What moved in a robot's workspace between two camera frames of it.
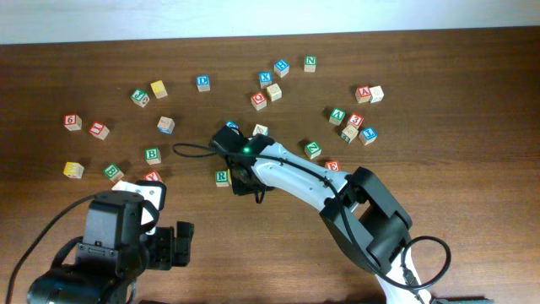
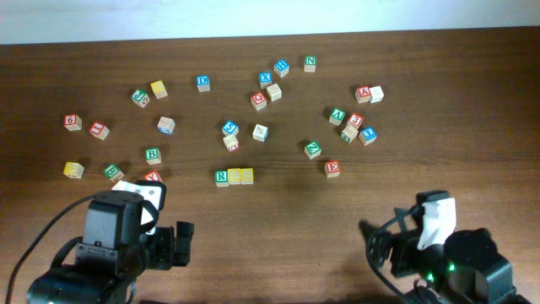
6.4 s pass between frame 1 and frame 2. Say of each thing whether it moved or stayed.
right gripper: moved
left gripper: stayed
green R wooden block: stayed
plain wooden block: stayed
